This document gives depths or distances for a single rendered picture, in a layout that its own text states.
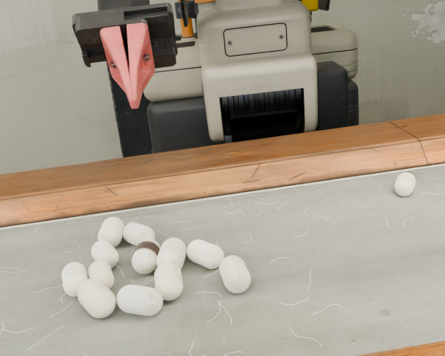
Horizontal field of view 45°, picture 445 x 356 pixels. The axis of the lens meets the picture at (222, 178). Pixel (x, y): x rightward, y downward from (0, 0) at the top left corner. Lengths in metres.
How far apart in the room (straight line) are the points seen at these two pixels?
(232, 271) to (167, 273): 0.05
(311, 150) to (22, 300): 0.34
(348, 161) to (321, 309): 0.26
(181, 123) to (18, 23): 1.40
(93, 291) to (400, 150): 0.38
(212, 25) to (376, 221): 0.64
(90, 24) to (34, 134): 2.14
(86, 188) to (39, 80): 2.04
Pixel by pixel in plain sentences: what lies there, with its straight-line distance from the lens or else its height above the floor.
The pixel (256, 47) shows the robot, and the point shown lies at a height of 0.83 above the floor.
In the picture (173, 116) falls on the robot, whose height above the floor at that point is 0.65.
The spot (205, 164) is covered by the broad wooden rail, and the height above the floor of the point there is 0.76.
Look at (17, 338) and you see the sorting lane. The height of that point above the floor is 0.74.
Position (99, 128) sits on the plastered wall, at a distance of 2.60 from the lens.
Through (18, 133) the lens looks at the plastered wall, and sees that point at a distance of 2.70.
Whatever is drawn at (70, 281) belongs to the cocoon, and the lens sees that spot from 0.42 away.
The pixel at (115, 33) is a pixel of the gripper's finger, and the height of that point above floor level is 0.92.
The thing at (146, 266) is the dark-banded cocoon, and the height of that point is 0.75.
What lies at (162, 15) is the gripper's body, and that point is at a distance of 0.57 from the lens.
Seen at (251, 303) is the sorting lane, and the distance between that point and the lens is 0.39.
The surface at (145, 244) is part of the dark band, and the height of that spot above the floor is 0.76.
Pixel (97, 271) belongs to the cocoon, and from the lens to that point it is 0.42.
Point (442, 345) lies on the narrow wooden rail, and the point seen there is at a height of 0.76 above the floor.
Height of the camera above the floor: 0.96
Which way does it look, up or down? 20 degrees down
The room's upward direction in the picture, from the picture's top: 7 degrees counter-clockwise
